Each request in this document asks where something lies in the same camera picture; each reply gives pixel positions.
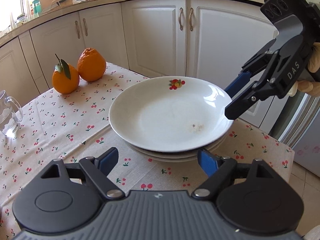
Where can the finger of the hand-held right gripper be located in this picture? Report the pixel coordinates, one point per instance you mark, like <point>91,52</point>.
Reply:
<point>240,106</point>
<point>237,83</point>

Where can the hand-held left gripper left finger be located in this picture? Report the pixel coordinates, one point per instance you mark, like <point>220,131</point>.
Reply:
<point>108,160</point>

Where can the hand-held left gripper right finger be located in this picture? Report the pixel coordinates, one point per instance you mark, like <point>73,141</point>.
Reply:
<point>207,161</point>

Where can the large white plate fruit print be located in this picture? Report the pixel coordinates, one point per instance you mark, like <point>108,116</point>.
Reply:
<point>160,155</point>

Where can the stained white plate fruit print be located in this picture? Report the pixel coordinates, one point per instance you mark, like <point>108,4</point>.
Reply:
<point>165,110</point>

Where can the person's right hand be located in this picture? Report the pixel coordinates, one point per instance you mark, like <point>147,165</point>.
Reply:
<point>315,60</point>

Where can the cherry print tablecloth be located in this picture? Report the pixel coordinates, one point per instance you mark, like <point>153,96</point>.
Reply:
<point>62,120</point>

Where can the grey metal appliance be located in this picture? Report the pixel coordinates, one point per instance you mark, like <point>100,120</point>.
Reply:
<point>305,135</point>

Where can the orange with green leaf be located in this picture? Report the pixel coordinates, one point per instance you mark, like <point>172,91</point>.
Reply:
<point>65,81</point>

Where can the white kitchen cabinets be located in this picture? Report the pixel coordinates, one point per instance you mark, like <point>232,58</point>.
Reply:
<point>155,42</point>

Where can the bumpy orange without leaf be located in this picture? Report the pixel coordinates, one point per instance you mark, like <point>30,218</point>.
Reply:
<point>91,66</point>

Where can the glass mug with water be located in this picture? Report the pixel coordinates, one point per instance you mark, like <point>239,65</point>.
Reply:
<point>8,116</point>

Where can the floral glass teapot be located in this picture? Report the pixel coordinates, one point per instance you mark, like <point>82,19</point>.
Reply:
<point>21,20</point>

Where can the wooden cutting board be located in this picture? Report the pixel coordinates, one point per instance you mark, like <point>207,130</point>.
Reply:
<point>53,1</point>

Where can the teal plastic bottle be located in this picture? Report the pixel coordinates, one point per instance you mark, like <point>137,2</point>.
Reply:
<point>37,7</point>

